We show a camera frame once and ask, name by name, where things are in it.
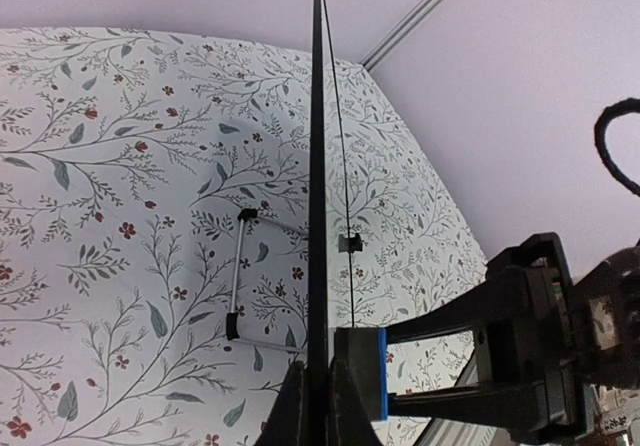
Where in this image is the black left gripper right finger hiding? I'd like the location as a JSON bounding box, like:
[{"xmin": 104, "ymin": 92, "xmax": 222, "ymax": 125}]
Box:
[{"xmin": 327, "ymin": 358, "xmax": 381, "ymax": 446}]

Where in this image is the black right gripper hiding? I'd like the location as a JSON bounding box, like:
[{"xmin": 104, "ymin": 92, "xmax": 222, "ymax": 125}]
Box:
[{"xmin": 386, "ymin": 233, "xmax": 594, "ymax": 444}]

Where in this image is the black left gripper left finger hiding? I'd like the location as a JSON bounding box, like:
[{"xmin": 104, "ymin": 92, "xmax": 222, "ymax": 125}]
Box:
[{"xmin": 257, "ymin": 361, "xmax": 308, "ymax": 446}]

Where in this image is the blue whiteboard eraser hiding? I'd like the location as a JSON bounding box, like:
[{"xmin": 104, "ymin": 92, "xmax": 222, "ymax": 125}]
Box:
[{"xmin": 334, "ymin": 327, "xmax": 389, "ymax": 422}]

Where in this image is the white whiteboard black frame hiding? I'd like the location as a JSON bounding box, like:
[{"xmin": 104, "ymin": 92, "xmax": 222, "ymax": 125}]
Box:
[{"xmin": 307, "ymin": 0, "xmax": 349, "ymax": 445}]

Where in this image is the black whiteboard stand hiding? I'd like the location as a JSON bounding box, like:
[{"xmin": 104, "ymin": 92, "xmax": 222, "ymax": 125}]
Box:
[{"xmin": 223, "ymin": 207, "xmax": 362, "ymax": 352}]

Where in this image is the floral patterned table mat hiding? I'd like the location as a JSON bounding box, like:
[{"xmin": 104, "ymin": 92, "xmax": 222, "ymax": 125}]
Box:
[{"xmin": 1, "ymin": 27, "xmax": 311, "ymax": 445}]

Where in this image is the right aluminium corner post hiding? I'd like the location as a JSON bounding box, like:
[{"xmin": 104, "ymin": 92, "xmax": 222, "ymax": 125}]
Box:
[{"xmin": 360, "ymin": 0, "xmax": 445, "ymax": 72}]

